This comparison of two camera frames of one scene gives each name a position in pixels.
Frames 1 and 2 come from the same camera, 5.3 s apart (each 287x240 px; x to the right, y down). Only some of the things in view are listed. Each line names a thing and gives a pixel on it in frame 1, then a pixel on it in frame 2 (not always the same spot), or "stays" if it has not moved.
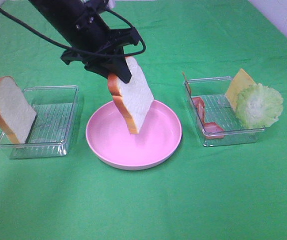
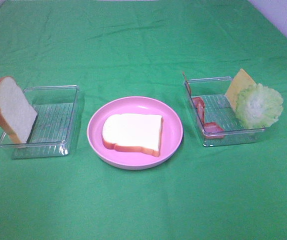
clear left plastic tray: [56, 108] stays
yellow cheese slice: [240, 81] stays
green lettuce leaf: [259, 106] stays
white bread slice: [133, 98] → [133, 132]
